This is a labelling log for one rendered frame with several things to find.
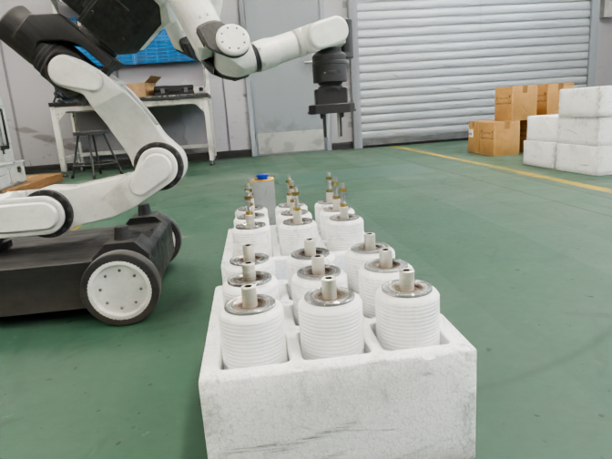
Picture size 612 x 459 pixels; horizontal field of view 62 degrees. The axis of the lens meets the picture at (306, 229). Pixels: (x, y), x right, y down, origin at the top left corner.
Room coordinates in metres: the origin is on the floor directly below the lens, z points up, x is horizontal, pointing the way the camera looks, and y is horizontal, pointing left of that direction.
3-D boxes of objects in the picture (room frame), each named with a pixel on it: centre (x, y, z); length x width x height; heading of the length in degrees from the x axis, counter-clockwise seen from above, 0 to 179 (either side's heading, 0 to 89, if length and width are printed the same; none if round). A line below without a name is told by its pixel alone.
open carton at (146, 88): (5.86, 1.72, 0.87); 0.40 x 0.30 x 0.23; 83
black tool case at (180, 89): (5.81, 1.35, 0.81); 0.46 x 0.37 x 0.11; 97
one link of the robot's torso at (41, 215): (1.51, 0.80, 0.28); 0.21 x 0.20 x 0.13; 97
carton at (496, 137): (4.70, -1.83, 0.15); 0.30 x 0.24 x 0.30; 5
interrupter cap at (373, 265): (0.84, -0.13, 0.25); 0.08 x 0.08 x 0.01
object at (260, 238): (1.23, 0.14, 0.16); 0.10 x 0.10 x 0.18
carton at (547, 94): (4.78, -2.34, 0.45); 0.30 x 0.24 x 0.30; 4
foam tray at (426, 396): (0.83, -0.02, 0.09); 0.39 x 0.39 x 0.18; 6
